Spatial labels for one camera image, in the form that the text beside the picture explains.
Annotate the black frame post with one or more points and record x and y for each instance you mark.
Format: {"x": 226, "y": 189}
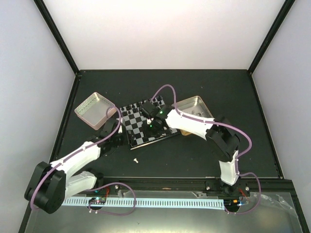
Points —
{"x": 56, "y": 34}
{"x": 283, "y": 12}

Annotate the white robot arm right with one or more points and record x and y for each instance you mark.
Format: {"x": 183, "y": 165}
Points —
{"x": 222, "y": 141}

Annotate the white slotted cable duct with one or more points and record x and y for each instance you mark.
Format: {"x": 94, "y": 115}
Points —
{"x": 213, "y": 204}

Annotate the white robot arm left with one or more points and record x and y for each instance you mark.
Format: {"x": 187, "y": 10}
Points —
{"x": 69, "y": 166}

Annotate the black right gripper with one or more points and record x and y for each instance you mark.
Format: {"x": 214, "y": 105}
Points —
{"x": 147, "y": 134}

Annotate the black frame post right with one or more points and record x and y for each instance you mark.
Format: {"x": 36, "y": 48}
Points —
{"x": 283, "y": 12}

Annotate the pink metal tin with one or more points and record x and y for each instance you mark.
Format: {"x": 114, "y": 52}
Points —
{"x": 95, "y": 110}

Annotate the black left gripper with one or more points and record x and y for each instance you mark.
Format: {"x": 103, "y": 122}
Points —
{"x": 125, "y": 141}

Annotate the gold metal tin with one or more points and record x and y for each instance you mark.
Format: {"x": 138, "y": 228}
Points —
{"x": 194, "y": 107}

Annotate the black white chessboard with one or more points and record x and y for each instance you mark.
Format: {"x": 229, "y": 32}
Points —
{"x": 135, "y": 122}

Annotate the black frame post left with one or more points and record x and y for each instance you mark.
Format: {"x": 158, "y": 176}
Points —
{"x": 56, "y": 34}

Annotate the black front rail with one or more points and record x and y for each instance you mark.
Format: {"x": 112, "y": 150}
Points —
{"x": 170, "y": 184}

